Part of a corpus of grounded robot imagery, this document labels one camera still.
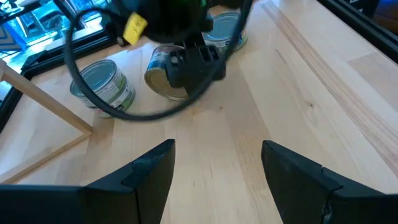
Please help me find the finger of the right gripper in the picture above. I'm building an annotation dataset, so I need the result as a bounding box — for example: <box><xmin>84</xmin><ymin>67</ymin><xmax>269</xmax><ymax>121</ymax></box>
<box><xmin>164</xmin><ymin>32</ymin><xmax>227</xmax><ymax>96</ymax></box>

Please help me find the yellow cable tag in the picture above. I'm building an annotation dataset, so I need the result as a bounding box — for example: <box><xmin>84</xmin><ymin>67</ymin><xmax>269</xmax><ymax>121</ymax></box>
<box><xmin>123</xmin><ymin>11</ymin><xmax>149</xmax><ymax>46</ymax></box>

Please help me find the wooden slatted shelf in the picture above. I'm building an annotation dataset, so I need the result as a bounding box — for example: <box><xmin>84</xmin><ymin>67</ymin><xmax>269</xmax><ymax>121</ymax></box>
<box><xmin>0</xmin><ymin>58</ymin><xmax>93</xmax><ymax>185</ymax></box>

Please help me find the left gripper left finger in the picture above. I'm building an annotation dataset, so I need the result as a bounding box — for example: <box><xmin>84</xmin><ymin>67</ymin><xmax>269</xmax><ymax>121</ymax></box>
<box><xmin>0</xmin><ymin>139</ymin><xmax>176</xmax><ymax>224</ymax></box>

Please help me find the gold-top blue pink can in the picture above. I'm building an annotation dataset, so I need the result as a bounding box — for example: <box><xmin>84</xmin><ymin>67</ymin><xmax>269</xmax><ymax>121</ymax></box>
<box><xmin>144</xmin><ymin>44</ymin><xmax>190</xmax><ymax>102</ymax></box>

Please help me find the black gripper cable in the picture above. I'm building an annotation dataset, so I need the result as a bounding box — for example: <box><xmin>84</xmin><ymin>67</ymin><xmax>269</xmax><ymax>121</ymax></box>
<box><xmin>63</xmin><ymin>0</ymin><xmax>253</xmax><ymax>121</ymax></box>

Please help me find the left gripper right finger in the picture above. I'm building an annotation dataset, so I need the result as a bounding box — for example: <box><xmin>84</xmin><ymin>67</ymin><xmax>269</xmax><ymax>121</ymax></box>
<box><xmin>261</xmin><ymin>139</ymin><xmax>398</xmax><ymax>224</ymax></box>

